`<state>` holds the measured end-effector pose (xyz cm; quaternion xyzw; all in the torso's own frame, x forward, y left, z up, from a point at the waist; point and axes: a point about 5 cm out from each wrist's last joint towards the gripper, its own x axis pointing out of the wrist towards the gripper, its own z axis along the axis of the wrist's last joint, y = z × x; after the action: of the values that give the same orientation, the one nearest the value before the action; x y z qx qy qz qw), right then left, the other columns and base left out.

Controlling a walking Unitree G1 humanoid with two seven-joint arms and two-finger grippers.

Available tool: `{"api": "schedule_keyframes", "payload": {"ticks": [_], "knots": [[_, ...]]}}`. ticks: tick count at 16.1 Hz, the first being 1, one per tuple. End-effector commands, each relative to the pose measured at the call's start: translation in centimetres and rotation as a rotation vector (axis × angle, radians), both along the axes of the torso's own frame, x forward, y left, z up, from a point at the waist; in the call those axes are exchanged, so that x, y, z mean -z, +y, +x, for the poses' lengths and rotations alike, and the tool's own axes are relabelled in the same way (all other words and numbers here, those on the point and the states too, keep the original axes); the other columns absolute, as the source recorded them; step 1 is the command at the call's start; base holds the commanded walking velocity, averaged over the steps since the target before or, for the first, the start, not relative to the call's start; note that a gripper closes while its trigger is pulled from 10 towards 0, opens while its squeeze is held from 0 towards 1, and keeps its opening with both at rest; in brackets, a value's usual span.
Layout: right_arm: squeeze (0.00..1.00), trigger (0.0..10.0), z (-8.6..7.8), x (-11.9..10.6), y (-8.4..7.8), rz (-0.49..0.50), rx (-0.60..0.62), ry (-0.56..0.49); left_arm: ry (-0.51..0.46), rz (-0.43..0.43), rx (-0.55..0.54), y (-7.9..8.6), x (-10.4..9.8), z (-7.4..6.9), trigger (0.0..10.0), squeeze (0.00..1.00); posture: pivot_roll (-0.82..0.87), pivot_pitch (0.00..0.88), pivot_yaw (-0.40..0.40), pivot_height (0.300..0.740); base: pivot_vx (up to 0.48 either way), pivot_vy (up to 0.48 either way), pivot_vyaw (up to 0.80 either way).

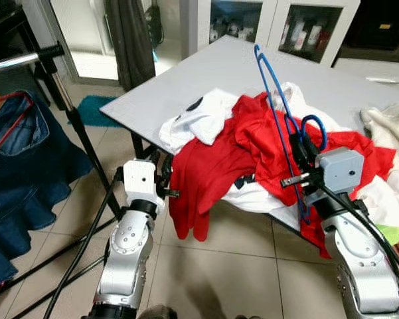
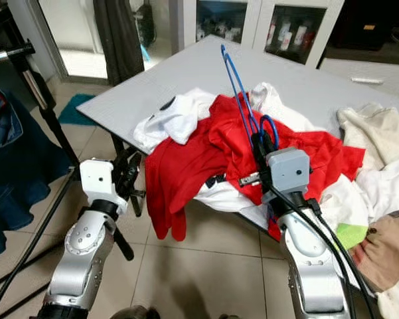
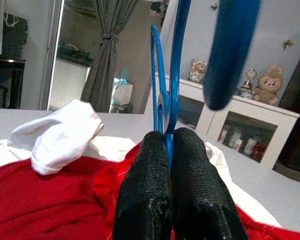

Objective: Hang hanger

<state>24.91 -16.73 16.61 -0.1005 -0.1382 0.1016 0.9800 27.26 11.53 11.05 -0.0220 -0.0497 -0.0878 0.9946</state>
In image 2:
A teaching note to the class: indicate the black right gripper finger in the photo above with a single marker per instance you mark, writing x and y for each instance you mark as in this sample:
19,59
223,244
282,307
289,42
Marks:
257,147
269,147

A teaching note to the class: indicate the red polo shirt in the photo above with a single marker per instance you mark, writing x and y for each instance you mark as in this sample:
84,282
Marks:
232,133

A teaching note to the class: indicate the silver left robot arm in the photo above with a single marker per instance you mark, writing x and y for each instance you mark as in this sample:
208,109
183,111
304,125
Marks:
86,259

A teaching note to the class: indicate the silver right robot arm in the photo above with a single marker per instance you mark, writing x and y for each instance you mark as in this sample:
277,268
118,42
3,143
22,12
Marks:
312,266

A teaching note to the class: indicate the white shirt green patch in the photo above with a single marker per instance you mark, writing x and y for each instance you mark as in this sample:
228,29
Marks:
269,100

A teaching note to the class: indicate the teal floor mat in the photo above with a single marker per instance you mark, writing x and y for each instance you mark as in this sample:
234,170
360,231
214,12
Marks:
76,109

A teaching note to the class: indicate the chrome and black clothes rack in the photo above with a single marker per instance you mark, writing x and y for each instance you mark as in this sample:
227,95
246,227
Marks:
53,136

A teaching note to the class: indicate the cream crumpled garment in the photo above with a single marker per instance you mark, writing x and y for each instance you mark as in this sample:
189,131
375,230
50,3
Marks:
372,129

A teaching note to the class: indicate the white table black legs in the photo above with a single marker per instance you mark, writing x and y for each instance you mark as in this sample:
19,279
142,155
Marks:
186,66

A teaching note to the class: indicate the blue denim jeans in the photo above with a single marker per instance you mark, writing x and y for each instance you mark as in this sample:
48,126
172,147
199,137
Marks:
20,179

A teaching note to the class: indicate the wide white drawer front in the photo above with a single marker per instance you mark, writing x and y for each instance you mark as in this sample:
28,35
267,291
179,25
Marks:
368,80

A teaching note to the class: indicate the dark left robot foot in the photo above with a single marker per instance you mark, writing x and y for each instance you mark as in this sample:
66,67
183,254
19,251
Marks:
134,313

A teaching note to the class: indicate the white glass door cabinet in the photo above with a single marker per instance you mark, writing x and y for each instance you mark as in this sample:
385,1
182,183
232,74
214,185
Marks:
259,10

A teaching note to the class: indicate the grey curtain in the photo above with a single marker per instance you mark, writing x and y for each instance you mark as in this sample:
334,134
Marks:
119,36

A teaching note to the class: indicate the beige pink printed garment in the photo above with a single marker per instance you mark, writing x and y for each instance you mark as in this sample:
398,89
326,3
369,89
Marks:
385,249

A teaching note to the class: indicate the black speaker box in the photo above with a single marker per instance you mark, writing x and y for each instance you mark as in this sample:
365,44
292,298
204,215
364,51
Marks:
372,23

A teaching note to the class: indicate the black desk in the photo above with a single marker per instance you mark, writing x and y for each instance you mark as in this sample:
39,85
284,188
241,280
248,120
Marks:
1,20

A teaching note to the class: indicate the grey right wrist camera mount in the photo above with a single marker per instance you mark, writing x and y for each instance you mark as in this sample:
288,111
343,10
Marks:
287,169

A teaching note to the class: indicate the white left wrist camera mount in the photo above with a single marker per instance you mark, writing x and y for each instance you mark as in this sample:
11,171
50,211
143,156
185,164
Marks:
96,179

